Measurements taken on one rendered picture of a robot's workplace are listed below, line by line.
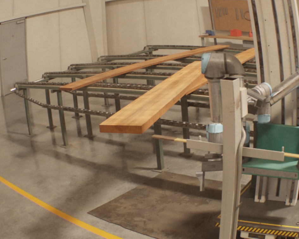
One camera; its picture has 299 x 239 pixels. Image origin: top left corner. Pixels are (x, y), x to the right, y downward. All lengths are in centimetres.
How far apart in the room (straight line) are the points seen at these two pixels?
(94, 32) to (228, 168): 1058
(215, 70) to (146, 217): 149
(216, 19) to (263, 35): 769
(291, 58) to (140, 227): 174
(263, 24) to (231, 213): 114
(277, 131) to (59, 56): 968
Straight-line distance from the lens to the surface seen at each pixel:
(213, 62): 210
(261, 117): 190
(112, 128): 242
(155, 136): 188
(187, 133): 434
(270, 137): 234
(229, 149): 160
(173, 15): 1088
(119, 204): 342
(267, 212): 245
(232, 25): 972
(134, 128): 237
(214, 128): 198
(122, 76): 476
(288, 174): 220
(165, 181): 380
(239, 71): 210
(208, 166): 199
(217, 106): 220
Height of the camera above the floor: 159
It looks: 16 degrees down
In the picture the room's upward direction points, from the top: 5 degrees counter-clockwise
